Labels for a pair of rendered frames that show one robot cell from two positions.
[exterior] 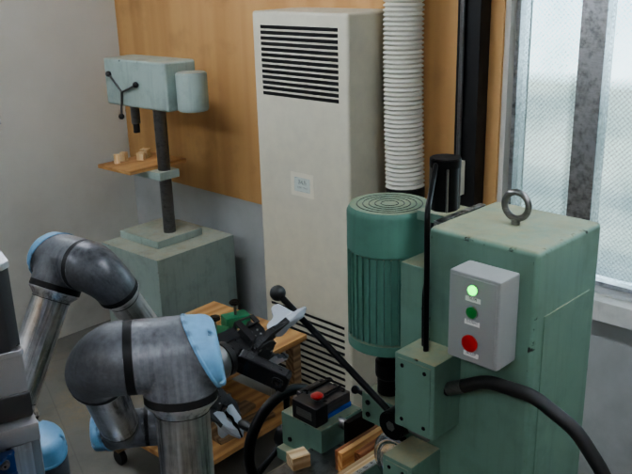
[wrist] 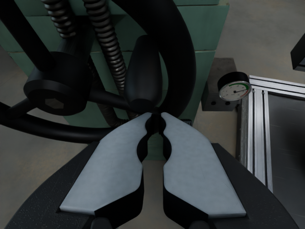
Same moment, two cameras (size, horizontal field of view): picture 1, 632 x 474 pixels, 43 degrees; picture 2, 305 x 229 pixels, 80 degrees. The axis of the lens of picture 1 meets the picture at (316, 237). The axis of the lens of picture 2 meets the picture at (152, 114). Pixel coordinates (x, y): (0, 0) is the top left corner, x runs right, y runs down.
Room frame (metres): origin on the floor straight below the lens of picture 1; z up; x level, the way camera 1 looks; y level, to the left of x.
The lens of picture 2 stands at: (1.82, 0.26, 0.96)
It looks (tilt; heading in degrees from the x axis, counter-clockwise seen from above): 58 degrees down; 230
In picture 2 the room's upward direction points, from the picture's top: 4 degrees counter-clockwise
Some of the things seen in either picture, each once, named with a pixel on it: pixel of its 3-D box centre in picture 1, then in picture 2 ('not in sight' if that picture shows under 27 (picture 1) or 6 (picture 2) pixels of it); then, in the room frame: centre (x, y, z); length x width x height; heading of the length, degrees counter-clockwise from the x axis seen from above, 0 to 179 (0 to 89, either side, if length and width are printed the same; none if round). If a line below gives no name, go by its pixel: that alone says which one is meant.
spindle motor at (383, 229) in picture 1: (389, 274); not in sight; (1.57, -0.15, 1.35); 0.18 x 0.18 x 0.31
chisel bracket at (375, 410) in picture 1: (395, 413); not in sight; (1.55, -0.16, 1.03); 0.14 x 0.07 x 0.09; 45
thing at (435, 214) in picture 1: (446, 200); not in sight; (1.47, -0.25, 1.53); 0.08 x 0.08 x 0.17; 45
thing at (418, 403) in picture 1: (426, 388); not in sight; (1.31, -0.20, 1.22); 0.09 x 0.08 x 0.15; 45
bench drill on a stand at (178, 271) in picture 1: (170, 222); not in sight; (3.76, 0.71, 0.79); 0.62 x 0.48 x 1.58; 48
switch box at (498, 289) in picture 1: (482, 314); not in sight; (1.24, -0.28, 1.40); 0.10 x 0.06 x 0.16; 45
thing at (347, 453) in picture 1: (366, 448); not in sight; (1.57, -0.10, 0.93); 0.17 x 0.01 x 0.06; 135
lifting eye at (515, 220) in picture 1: (516, 206); not in sight; (1.36, -0.36, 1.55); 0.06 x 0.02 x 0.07; 45
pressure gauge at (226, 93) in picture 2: not in sight; (231, 87); (1.53, 0.18, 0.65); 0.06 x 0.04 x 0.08; 135
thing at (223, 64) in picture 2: not in sight; (218, 85); (1.48, 0.13, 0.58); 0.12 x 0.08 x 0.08; 45
